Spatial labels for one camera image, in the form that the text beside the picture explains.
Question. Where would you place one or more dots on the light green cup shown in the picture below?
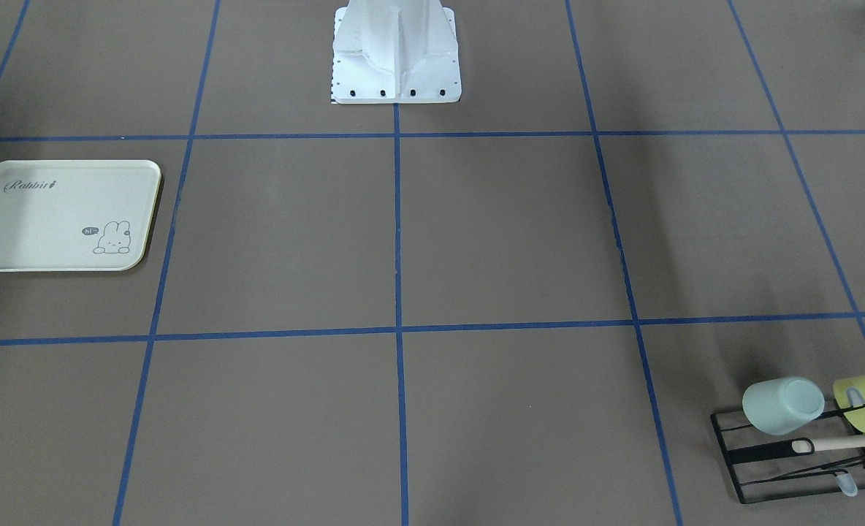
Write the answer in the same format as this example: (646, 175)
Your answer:
(782, 405)

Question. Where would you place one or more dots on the cream rabbit tray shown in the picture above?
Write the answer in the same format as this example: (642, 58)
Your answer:
(76, 215)

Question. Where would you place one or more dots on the black wire cup rack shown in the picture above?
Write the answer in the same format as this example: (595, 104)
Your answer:
(761, 470)

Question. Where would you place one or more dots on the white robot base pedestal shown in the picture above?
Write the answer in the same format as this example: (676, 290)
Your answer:
(395, 52)

